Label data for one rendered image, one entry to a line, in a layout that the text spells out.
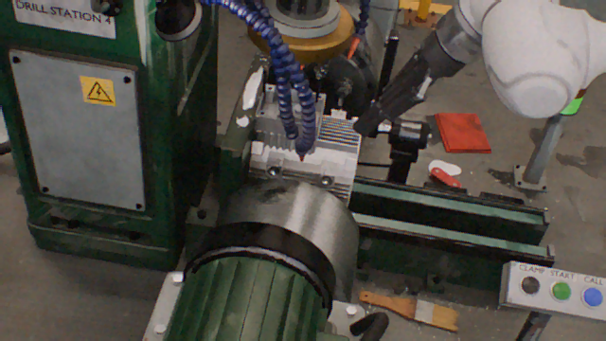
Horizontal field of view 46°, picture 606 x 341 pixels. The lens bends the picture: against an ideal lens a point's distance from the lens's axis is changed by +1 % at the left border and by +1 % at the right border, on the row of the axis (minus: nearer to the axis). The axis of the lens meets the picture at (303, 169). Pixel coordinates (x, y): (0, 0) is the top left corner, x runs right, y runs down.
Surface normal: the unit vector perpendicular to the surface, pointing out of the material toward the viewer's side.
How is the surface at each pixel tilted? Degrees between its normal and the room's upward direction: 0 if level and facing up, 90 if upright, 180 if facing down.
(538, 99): 96
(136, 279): 0
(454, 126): 1
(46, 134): 90
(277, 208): 9
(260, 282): 5
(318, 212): 20
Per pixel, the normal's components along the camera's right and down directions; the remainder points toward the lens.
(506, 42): -0.75, -0.43
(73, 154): -0.15, 0.68
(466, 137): 0.10, -0.74
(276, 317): 0.47, -0.59
